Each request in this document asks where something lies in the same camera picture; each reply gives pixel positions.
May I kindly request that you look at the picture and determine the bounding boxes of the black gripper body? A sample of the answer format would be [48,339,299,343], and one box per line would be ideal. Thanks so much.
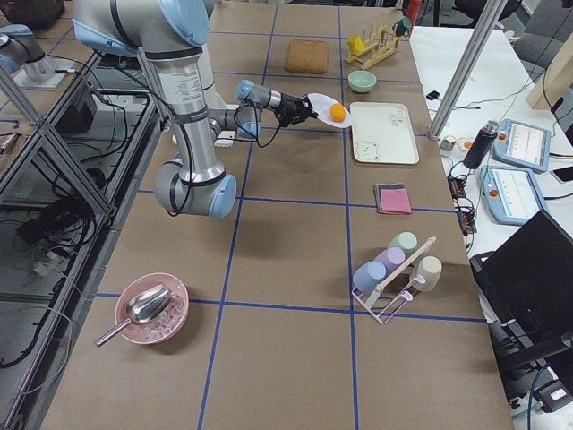
[275,93,309,126]

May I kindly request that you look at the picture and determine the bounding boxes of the white round plate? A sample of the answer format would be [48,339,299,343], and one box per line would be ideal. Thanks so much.
[308,93,352,129]

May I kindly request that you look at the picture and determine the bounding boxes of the orange fruit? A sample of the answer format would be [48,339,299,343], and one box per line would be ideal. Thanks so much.
[329,103,346,123]

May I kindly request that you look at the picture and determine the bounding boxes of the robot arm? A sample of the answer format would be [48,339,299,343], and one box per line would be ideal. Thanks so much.
[1,24,46,73]
[73,1,317,218]

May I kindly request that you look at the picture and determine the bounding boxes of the cream bear tray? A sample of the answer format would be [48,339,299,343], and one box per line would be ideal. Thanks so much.
[350,102,419,166]

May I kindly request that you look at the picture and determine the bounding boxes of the brown wooden cutting board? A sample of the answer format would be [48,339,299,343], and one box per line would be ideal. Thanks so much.
[285,39,329,74]

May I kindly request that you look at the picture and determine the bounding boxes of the green bowl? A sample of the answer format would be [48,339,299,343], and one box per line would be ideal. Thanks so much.
[347,70,377,93]

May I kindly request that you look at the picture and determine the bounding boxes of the yellow mug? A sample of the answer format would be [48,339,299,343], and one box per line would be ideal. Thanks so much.
[346,35,364,56]

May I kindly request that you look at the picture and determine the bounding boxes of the wooden drying rack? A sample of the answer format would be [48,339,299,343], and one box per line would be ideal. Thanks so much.
[345,17,401,71]

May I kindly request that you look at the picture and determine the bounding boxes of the grey folded cloth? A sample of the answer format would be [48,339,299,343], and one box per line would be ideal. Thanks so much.
[376,184,409,213]

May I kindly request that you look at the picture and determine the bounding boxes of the pink folded cloth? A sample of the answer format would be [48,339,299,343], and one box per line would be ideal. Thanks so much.
[378,188,412,215]

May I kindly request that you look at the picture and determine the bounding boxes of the dark green mug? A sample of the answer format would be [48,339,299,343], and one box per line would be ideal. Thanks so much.
[392,16,413,38]

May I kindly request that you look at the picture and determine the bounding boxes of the small metal cup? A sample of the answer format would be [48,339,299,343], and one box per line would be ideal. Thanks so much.
[440,135,457,152]

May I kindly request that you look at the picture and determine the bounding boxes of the red cylinder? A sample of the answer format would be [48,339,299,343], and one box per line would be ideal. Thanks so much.
[406,0,423,26]

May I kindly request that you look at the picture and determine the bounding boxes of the green cup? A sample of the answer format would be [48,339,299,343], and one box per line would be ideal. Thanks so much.
[388,231,418,258]

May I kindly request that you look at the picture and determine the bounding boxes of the purple cup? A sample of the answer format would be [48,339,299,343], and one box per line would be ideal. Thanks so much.
[374,246,406,274]

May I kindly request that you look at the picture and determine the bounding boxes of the blue cup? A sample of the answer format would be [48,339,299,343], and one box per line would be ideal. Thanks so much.
[353,261,387,293]

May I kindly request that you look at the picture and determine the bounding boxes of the black bottle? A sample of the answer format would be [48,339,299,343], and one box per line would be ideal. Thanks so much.
[462,120,500,170]

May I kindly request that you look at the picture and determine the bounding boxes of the black power strip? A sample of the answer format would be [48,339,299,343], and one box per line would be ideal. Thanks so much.
[448,176,477,237]

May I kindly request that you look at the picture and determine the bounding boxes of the beige cup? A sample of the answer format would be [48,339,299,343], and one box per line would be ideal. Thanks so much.
[409,255,442,292]

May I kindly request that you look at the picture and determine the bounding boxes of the blue teach pendant tablet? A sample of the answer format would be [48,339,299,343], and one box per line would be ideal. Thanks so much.
[479,166,548,226]

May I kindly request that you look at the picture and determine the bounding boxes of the metal spoon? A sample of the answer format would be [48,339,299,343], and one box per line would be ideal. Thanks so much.
[94,284,173,347]

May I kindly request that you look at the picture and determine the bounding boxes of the pink bowl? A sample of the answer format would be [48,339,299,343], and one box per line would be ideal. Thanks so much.
[115,272,189,345]

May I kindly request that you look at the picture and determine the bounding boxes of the black laptop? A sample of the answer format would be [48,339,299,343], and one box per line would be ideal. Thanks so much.
[469,209,573,341]

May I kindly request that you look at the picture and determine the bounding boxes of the white wire cup rack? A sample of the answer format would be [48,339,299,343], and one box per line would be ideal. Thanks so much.
[351,236,436,325]

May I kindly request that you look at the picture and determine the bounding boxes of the aluminium frame post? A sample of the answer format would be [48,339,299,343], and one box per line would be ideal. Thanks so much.
[428,0,507,141]

